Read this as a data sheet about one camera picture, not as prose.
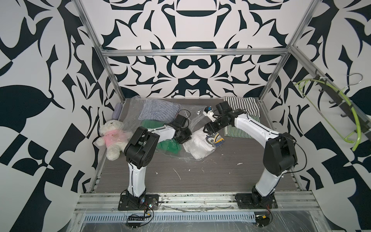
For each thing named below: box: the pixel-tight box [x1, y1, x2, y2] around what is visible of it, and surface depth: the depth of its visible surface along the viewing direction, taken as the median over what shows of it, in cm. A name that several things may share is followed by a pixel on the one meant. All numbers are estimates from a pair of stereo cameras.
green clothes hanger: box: [294, 78, 362, 152], surface depth 58 cm
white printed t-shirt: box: [182, 127, 225, 160], surface depth 95 cm
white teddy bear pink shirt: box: [96, 119, 131, 161], surface depth 91 cm
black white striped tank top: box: [223, 96, 261, 118], surface depth 117 cm
